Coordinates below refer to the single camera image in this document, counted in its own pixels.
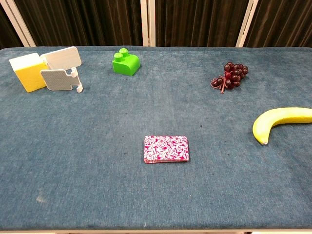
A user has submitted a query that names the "yellow banana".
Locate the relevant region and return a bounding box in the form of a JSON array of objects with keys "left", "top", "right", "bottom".
[{"left": 252, "top": 107, "right": 312, "bottom": 145}]

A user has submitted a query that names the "black pleated curtain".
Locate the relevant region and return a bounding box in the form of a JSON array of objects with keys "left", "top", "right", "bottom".
[
  {"left": 243, "top": 0, "right": 312, "bottom": 48},
  {"left": 0, "top": 4, "right": 25, "bottom": 50},
  {"left": 155, "top": 0, "right": 250, "bottom": 48},
  {"left": 14, "top": 0, "right": 144, "bottom": 47}
]

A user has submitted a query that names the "blue fabric tablecloth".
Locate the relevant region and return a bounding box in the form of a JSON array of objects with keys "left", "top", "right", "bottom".
[{"left": 0, "top": 45, "right": 312, "bottom": 232}]

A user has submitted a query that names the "white frame post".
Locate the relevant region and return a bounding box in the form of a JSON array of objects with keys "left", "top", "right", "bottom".
[
  {"left": 0, "top": 0, "right": 37, "bottom": 48},
  {"left": 140, "top": 0, "right": 156, "bottom": 47},
  {"left": 235, "top": 0, "right": 259, "bottom": 48}
]

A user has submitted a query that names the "bunch of dark red grapes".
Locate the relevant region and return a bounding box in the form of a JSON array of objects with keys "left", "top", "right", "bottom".
[{"left": 210, "top": 61, "right": 249, "bottom": 94}]

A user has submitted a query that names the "green toy building block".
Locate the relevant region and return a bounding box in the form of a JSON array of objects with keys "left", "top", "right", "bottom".
[{"left": 112, "top": 48, "right": 141, "bottom": 77}]

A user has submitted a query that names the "pink sponge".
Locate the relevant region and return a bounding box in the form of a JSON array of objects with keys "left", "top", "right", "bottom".
[{"left": 143, "top": 135, "right": 190, "bottom": 160}]

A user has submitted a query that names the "yellow and white box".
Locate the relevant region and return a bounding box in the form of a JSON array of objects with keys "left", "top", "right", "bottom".
[{"left": 9, "top": 52, "right": 51, "bottom": 93}]

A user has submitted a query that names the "pink patterned rectangular block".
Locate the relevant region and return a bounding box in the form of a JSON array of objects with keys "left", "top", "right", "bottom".
[{"left": 143, "top": 135, "right": 191, "bottom": 164}]

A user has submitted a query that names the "white plastic plate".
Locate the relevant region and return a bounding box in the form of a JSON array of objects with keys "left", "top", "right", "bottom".
[{"left": 39, "top": 46, "right": 82, "bottom": 71}]

